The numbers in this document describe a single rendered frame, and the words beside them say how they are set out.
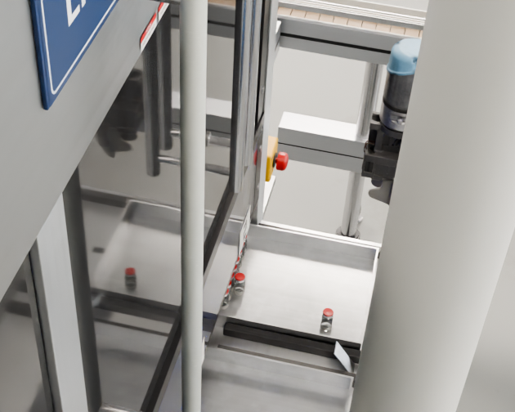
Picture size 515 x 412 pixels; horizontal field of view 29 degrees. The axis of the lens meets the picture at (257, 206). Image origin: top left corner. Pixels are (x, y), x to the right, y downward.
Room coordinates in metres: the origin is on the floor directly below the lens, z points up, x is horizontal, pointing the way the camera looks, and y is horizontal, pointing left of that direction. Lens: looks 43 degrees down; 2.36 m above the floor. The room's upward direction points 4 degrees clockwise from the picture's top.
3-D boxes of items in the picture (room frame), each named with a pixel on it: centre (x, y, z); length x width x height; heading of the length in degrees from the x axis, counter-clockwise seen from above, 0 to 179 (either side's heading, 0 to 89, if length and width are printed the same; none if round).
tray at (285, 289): (1.34, -0.07, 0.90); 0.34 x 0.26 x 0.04; 80
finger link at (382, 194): (1.36, -0.23, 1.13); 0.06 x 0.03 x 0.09; 80
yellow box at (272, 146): (1.60, 0.00, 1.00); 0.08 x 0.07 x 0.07; 80
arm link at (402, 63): (1.37, -0.24, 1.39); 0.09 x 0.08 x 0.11; 61
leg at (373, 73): (2.27, -0.30, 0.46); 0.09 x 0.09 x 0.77; 80
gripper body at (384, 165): (1.38, -0.23, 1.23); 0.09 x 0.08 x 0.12; 80
